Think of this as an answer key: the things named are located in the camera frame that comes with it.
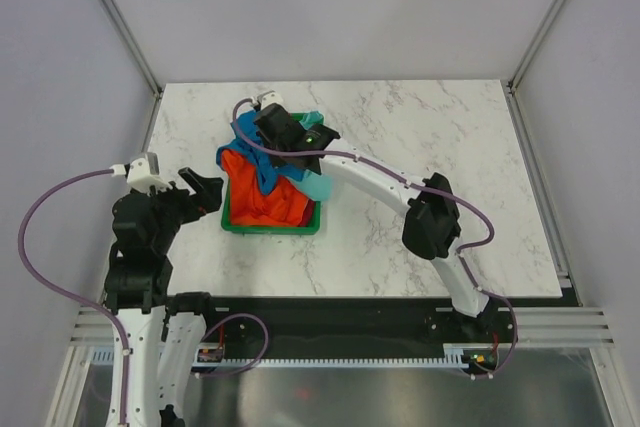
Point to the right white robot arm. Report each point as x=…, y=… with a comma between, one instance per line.
x=431, y=229

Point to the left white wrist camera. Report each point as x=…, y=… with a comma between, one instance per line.
x=142, y=173

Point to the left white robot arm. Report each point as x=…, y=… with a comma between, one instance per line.
x=155, y=334

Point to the left aluminium frame post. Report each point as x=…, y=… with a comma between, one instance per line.
x=126, y=35

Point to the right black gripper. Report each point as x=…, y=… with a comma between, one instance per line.
x=264, y=141

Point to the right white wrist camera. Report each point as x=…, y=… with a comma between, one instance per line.
x=268, y=98

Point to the green plastic bin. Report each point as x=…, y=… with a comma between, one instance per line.
x=309, y=229

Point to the aluminium frame post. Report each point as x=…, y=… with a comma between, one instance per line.
x=126, y=35
x=542, y=31

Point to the right aluminium frame post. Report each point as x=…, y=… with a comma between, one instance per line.
x=542, y=31

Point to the white slotted cable duct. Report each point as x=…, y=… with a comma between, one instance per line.
x=450, y=359

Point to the teal t shirt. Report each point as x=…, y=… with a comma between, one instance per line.
x=315, y=186

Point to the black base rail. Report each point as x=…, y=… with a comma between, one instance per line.
x=342, y=327

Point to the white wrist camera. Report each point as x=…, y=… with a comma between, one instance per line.
x=268, y=98
x=142, y=173

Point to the orange t shirt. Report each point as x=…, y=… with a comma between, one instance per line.
x=283, y=206

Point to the blue t shirt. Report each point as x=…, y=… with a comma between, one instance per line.
x=266, y=174

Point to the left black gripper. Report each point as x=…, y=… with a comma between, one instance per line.
x=207, y=195

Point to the aluminium front rail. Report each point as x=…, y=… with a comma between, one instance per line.
x=538, y=327

